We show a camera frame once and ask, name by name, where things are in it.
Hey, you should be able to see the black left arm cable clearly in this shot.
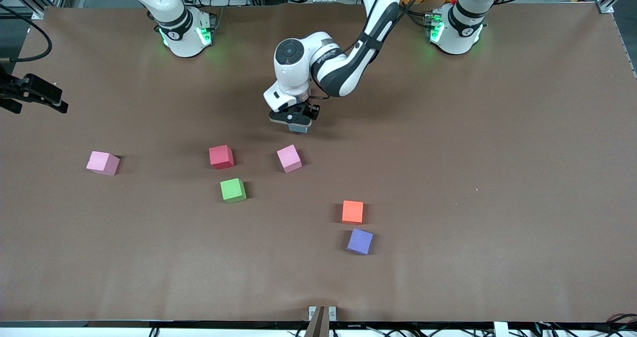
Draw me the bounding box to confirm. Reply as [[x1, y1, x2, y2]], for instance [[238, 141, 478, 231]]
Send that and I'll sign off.
[[309, 0, 433, 101]]

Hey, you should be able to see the orange foam cube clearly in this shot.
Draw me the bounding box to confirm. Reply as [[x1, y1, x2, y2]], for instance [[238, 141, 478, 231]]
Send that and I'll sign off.
[[342, 201, 364, 225]]

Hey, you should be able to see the purple foam cube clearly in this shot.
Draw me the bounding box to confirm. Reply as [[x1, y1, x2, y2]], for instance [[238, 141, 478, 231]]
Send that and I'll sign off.
[[347, 228, 374, 255]]

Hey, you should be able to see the silver metal bracket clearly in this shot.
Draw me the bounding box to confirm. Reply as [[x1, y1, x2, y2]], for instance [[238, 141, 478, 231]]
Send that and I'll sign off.
[[309, 306, 337, 322]]

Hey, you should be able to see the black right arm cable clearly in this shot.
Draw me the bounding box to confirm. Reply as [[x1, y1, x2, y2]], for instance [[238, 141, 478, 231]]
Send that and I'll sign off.
[[0, 3, 52, 63]]

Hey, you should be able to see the green foam cube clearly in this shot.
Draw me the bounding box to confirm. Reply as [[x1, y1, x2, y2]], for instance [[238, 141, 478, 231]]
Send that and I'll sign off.
[[220, 178, 247, 204]]

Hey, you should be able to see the pink foam cube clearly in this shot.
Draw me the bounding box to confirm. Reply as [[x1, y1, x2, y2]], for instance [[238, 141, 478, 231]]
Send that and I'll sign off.
[[86, 151, 120, 176], [277, 144, 303, 173]]

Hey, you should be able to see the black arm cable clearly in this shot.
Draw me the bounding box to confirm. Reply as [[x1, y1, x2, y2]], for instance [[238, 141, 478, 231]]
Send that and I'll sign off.
[[0, 3, 52, 63], [309, 0, 433, 101]]

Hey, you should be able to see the red foam cube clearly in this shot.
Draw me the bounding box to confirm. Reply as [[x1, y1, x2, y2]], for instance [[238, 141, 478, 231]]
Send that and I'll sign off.
[[209, 145, 234, 170]]

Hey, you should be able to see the brown table cover sheet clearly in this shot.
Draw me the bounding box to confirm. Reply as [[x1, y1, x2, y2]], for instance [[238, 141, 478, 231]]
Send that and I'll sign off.
[[0, 3, 637, 323]]

